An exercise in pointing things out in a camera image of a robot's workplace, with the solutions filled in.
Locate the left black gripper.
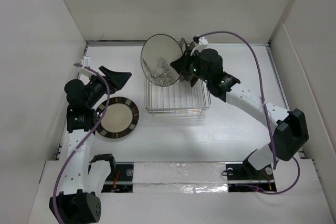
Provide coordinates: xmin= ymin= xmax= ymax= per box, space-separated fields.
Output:
xmin=85 ymin=66 xmax=131 ymax=108

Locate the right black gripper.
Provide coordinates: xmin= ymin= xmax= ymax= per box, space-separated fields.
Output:
xmin=171 ymin=48 xmax=211 ymax=84

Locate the grey deer round plate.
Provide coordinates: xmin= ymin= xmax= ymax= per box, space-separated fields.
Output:
xmin=185 ymin=40 xmax=202 ymax=82

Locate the metal rimmed round plate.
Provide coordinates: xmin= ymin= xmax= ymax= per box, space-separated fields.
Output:
xmin=178 ymin=37 xmax=190 ymax=83

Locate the cream plate with tree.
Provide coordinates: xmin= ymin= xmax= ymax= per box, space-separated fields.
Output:
xmin=140 ymin=34 xmax=183 ymax=87

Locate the dark floral rectangular plate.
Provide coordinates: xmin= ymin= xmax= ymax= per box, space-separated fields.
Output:
xmin=189 ymin=39 xmax=207 ymax=88

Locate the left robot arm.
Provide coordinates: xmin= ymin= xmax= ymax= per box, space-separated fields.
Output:
xmin=49 ymin=63 xmax=132 ymax=223

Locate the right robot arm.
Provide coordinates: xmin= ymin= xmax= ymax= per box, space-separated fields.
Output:
xmin=170 ymin=49 xmax=309 ymax=178

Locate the cream plate checkered rim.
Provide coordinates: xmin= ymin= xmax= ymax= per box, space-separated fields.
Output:
xmin=96 ymin=97 xmax=140 ymax=139

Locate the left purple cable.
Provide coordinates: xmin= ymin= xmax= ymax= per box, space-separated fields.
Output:
xmin=49 ymin=62 xmax=111 ymax=224

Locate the purple cable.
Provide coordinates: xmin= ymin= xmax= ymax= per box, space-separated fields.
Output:
xmin=195 ymin=30 xmax=301 ymax=195
xmin=49 ymin=62 xmax=111 ymax=224

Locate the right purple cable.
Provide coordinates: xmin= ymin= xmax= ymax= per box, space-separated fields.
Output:
xmin=195 ymin=30 xmax=301 ymax=195

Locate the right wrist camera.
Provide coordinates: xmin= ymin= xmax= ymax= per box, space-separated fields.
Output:
xmin=192 ymin=36 xmax=208 ymax=52

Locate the wire dish rack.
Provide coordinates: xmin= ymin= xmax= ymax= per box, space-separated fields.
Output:
xmin=144 ymin=75 xmax=211 ymax=116

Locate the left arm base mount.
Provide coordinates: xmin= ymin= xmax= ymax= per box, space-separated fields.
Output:
xmin=102 ymin=162 xmax=134 ymax=193

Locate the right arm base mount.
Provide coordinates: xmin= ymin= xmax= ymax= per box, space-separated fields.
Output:
xmin=222 ymin=162 xmax=277 ymax=192

